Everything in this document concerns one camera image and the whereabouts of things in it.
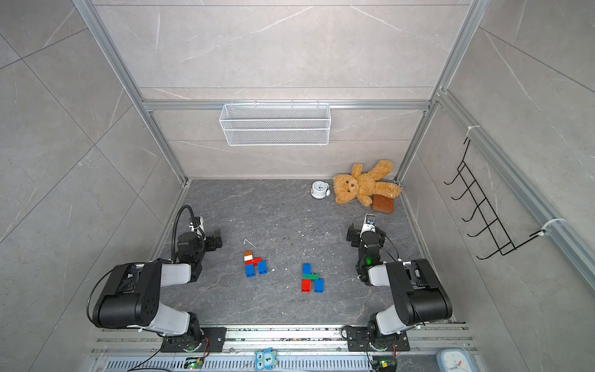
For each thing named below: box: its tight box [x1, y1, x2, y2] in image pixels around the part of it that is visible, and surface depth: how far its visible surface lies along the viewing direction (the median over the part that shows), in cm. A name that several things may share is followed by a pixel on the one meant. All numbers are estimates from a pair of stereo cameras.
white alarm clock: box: [310, 180, 331, 200], surface depth 113 cm
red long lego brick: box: [244, 257, 262, 267], surface depth 90 cm
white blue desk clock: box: [436, 348, 477, 372], surface depth 69 cm
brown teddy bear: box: [333, 159, 402, 207], surface depth 109 cm
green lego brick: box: [301, 273, 320, 280], surface depth 87 cm
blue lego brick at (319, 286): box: [314, 279, 325, 294], surface depth 85 cm
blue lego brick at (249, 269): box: [244, 260, 256, 279], surface depth 90 cm
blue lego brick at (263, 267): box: [257, 260, 269, 276], surface depth 91 cm
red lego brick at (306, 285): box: [301, 279, 313, 293], surface depth 85 cm
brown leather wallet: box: [371, 194, 395, 214], surface depth 109 cm
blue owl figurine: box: [254, 347, 279, 372], surface depth 70 cm
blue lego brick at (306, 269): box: [301, 263, 313, 276], surface depth 92 cm
